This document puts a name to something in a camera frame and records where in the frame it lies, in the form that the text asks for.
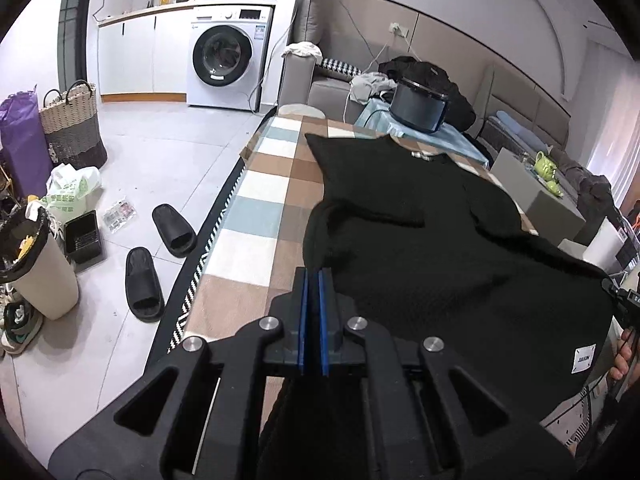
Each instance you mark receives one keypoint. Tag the grey white clothes pile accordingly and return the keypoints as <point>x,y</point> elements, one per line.
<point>370,87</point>

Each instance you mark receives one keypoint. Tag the pair of sneakers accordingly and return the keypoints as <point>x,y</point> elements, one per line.
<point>20,327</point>

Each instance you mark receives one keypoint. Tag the black knit sweater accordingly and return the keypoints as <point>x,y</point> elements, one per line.
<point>425,260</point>

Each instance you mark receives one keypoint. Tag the checked brown blue blanket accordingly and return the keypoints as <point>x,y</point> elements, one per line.
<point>260,210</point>

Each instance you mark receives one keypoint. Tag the houndstooth cushion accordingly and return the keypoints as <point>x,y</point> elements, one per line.
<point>337,65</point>

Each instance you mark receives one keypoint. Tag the white wall socket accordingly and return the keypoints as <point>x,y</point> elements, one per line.
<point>398,29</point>

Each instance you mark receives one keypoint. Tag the person's right forearm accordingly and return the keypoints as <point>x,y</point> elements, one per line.
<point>610,430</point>

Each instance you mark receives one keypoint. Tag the white washing machine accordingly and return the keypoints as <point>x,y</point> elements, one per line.
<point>235,90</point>

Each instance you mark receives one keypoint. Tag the grey sofa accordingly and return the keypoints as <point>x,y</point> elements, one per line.
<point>325,95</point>

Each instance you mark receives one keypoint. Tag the white base cabinet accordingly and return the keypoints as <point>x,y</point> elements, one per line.
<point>130,60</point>

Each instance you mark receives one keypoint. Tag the small clear packet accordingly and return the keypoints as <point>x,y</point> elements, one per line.
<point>119,216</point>

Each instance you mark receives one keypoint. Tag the white cloth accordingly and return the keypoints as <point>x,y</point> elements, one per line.
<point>302,50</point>

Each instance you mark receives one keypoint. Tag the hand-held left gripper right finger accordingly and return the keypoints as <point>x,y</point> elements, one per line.
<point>324,320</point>

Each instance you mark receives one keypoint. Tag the white green plastic bag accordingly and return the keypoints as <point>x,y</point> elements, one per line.
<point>70,187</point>

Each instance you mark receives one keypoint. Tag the folded blue grey blankets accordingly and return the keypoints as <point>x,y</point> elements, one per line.
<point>515,132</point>

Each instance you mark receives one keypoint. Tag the black cloth heap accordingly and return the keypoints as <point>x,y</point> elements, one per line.
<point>597,205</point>

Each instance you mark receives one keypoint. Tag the purple bag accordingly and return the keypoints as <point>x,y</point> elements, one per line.
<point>22,145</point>

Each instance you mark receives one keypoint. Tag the black slipper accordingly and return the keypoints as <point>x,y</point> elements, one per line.
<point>143,285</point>
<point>174,230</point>

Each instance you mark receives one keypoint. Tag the beige trash bin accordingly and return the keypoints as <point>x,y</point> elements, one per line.
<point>45,280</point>

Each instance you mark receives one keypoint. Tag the small grey side table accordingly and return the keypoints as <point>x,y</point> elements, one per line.
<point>575,249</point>

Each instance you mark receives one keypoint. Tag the black jacket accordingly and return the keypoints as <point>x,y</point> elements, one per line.
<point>460,105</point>

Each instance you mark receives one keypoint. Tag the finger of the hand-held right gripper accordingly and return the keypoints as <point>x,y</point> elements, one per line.
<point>610,287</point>

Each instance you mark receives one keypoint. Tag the black plastic tray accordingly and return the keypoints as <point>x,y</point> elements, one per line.
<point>84,240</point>

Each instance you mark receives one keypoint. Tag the person's right hand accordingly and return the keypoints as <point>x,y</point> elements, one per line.
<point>620,357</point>

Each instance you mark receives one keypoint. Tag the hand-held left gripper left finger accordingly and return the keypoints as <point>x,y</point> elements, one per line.
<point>301,320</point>

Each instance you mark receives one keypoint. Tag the green teapot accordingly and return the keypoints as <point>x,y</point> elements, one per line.
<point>553,188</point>
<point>544,165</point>

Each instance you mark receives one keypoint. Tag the woven laundry basket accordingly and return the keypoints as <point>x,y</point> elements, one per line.
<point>75,130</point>

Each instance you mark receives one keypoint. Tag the grey pillow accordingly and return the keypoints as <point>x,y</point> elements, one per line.
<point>311,20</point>

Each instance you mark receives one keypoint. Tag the kitchen countertop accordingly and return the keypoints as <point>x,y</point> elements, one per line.
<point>145,13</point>

